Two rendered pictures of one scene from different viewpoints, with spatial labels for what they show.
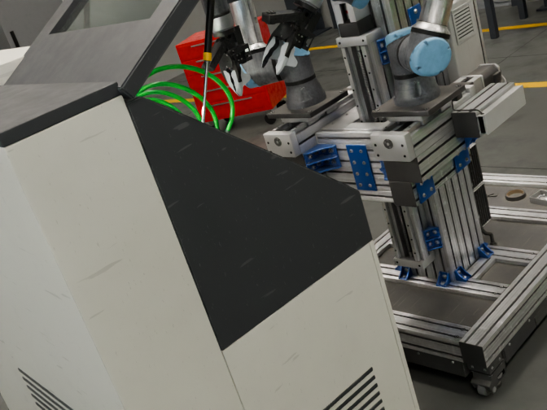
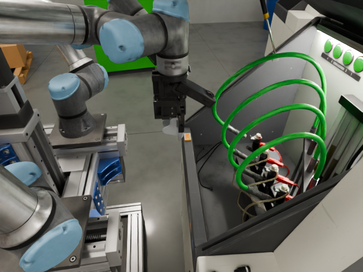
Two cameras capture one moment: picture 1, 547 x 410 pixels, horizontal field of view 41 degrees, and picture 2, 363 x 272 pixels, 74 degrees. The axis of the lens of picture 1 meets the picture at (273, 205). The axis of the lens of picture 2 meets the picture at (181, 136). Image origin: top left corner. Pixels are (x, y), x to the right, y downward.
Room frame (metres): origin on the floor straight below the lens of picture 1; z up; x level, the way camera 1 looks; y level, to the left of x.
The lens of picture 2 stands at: (2.80, 0.29, 1.67)
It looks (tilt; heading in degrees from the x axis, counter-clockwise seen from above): 38 degrees down; 211
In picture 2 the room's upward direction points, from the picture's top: straight up
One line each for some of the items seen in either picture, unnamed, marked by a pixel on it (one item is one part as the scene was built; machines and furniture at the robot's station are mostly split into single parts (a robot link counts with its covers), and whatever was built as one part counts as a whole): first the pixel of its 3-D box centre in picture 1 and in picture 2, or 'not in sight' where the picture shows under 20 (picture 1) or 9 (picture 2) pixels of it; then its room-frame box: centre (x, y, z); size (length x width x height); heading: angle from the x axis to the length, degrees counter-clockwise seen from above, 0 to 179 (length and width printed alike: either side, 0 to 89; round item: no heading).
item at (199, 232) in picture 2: not in sight; (192, 184); (2.19, -0.03, 0.87); 0.62 x 0.04 x 0.16; 35
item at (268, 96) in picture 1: (234, 77); not in sight; (6.52, -0.02, 0.43); 0.70 x 0.46 x 0.86; 65
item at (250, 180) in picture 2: not in sight; (256, 199); (2.16, 0.24, 0.91); 0.34 x 0.10 x 0.15; 35
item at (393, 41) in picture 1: (407, 49); (68, 93); (2.29, -0.55, 1.20); 0.13 x 0.12 x 0.14; 7
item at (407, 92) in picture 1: (413, 83); (74, 118); (2.30, -0.55, 1.09); 0.15 x 0.15 x 0.10
